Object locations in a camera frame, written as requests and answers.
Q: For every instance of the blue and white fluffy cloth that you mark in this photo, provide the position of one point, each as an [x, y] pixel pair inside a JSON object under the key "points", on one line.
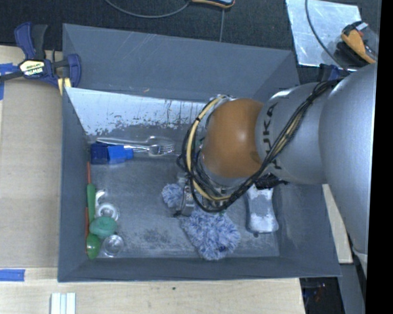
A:
{"points": [[212, 234]]}

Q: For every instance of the silver metal fork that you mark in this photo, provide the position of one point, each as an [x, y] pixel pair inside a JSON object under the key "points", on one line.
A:
{"points": [[157, 149]]}

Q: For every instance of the white and grey flat block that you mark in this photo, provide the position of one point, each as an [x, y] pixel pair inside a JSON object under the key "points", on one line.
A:
{"points": [[262, 209]]}

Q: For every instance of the clear glass cup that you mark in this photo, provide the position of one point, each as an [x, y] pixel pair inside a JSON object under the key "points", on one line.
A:
{"points": [[113, 245], [107, 210]]}

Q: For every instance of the green round lid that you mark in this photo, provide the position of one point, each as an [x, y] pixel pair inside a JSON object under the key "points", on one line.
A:
{"points": [[103, 226]]}

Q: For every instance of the blue plastic block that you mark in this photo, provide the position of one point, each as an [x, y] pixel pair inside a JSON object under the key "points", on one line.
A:
{"points": [[111, 154]]}

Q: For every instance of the orange thin stick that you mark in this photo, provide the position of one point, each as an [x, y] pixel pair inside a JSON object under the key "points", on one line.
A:
{"points": [[88, 173]]}

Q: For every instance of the green plastic spoon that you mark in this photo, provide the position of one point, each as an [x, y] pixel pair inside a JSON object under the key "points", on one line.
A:
{"points": [[92, 246]]}

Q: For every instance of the grey metal bin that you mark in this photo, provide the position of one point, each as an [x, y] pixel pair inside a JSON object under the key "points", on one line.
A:
{"points": [[161, 69]]}

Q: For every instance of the brown cardboard board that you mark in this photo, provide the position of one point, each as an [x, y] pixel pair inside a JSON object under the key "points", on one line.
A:
{"points": [[28, 177]]}

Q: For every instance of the black cylinder on white bracket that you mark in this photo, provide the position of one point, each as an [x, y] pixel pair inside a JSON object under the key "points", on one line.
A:
{"points": [[268, 181]]}

